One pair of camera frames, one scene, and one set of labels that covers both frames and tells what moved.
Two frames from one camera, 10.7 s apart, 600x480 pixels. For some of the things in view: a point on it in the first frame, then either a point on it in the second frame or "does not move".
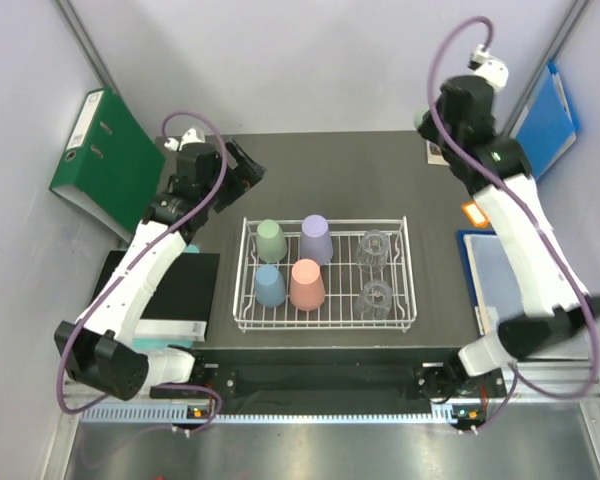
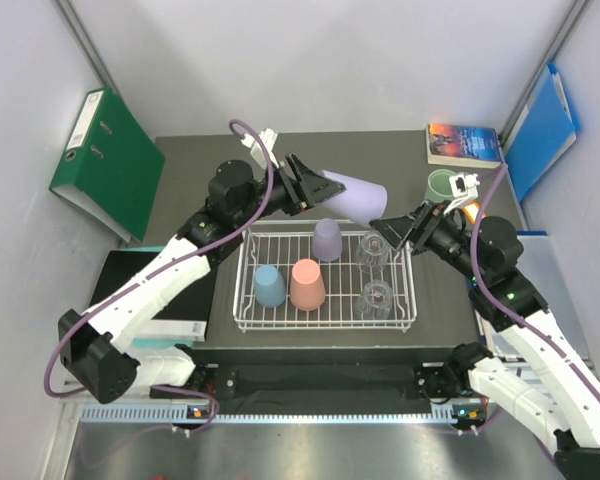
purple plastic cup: (316, 242) -> (360, 202)
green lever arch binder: (109, 168) does not move
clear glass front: (374, 302) does not move
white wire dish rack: (325, 273) does not move
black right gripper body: (431, 126) -> (421, 228)
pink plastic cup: (307, 291) does not move
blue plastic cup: (270, 286) does not move
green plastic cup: (418, 117) -> (439, 187)
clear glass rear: (372, 250) does not move
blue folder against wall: (549, 124) does not move
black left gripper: (238, 174) -> (294, 181)
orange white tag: (473, 211) does not move
